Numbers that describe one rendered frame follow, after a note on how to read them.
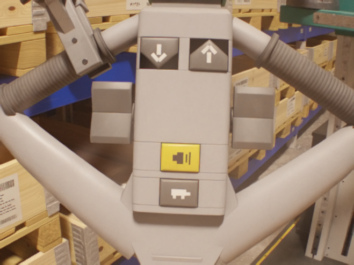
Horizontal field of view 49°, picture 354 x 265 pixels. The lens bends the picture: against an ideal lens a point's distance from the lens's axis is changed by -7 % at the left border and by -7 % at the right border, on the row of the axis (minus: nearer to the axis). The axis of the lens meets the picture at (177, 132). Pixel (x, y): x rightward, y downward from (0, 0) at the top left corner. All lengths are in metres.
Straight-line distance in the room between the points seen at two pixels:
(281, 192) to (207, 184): 0.08
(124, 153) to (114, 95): 1.91
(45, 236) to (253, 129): 1.03
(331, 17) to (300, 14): 0.11
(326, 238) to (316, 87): 1.47
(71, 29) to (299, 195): 0.28
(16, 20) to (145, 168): 0.81
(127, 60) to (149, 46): 1.18
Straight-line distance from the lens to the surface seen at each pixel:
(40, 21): 1.19
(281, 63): 0.42
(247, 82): 2.48
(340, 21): 1.38
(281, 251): 1.93
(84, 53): 0.41
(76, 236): 1.54
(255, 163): 3.06
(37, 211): 1.29
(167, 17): 0.41
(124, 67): 1.57
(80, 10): 0.47
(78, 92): 1.40
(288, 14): 1.44
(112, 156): 2.38
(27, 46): 1.17
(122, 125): 0.41
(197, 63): 0.39
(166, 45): 0.40
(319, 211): 1.79
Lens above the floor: 1.41
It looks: 19 degrees down
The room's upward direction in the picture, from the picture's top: 1 degrees clockwise
